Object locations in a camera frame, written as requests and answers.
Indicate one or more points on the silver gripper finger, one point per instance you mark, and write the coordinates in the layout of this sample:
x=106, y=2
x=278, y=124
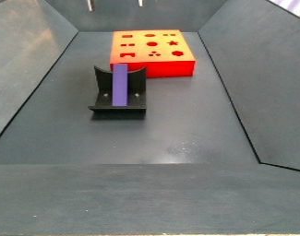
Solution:
x=90, y=5
x=140, y=3

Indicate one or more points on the purple rectangular block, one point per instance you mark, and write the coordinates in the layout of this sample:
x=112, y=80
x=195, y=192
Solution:
x=120, y=85

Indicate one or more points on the red foam shape board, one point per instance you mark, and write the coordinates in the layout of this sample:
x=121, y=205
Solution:
x=160, y=50

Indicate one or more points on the black curved fixture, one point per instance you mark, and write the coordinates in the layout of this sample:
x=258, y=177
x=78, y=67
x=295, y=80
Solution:
x=136, y=92

